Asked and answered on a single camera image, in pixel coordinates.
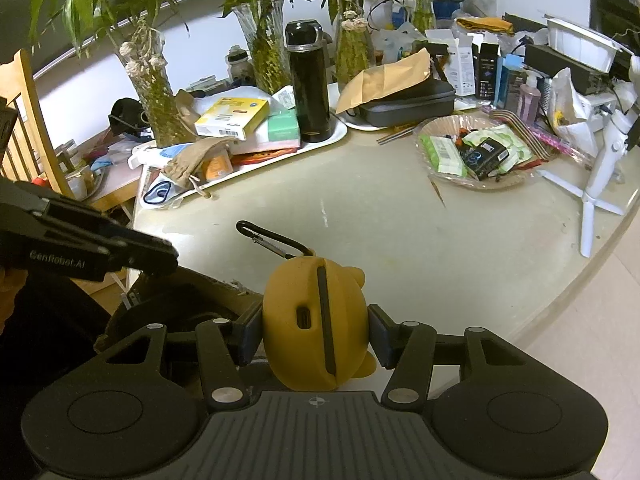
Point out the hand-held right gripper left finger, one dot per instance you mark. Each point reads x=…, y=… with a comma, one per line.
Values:
x=250, y=335

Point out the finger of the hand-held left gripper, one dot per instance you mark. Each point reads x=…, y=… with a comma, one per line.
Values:
x=150, y=257

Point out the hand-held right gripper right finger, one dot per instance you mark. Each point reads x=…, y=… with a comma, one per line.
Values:
x=382, y=335

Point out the brown cardboard box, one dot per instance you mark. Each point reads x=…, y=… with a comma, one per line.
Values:
x=220, y=287

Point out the yellow case with carabiner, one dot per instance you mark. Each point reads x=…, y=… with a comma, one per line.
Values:
x=295, y=300

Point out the white blue packet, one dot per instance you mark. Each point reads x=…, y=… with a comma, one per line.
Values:
x=155, y=155

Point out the orange packet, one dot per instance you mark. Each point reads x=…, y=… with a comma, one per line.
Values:
x=217, y=167

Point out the red printed packet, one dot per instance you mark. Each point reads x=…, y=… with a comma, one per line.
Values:
x=260, y=157

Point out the brown dried leaf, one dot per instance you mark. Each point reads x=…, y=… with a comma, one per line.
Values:
x=439, y=192

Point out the white flat box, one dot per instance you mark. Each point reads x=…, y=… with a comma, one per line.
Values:
x=265, y=146

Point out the wooden chair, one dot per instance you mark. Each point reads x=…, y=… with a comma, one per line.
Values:
x=25, y=95

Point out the yellow carton box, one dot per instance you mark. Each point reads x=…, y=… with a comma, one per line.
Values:
x=230, y=115

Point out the clear glass plate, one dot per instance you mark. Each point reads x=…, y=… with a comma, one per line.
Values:
x=490, y=184

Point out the green tissue pack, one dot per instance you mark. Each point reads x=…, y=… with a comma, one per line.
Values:
x=282, y=127

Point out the green labelled wipes pack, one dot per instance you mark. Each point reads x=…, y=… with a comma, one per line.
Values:
x=442, y=155

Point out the bundle of thin sticks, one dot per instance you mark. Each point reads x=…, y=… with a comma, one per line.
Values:
x=397, y=135

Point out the small black printed box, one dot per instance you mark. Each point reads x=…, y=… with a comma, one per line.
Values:
x=485, y=160

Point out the long white tray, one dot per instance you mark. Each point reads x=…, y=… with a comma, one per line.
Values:
x=335, y=132

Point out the white wipes packet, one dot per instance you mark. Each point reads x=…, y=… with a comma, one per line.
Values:
x=284, y=97

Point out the black thermos bottle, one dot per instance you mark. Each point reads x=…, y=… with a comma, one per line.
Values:
x=307, y=90

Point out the dark grey zip case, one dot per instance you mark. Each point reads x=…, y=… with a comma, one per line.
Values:
x=410, y=105

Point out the pale green wipes pack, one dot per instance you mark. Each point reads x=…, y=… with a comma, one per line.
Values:
x=500, y=135

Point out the brown paper envelope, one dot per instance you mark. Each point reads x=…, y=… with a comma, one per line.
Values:
x=385, y=80

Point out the pink glitter wand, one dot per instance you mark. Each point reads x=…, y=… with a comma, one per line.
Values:
x=560, y=144

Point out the white gimbal tripod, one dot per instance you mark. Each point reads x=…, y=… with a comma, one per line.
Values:
x=600, y=170

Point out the pink soap bottle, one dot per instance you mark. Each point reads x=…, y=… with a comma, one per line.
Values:
x=530, y=100

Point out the blue carton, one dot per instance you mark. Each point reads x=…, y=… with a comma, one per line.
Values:
x=507, y=85

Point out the white carton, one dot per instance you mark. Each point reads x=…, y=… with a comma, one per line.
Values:
x=460, y=65

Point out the black patterned carton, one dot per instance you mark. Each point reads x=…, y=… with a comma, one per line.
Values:
x=485, y=72

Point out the white plastic bag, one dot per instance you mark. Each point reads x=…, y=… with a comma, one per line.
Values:
x=570, y=105

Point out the long black box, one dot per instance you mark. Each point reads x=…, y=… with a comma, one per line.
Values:
x=550, y=57

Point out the yellow cloth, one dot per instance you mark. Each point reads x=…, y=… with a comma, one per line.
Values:
x=485, y=25

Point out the white food container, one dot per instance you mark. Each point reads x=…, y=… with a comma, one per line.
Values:
x=580, y=42

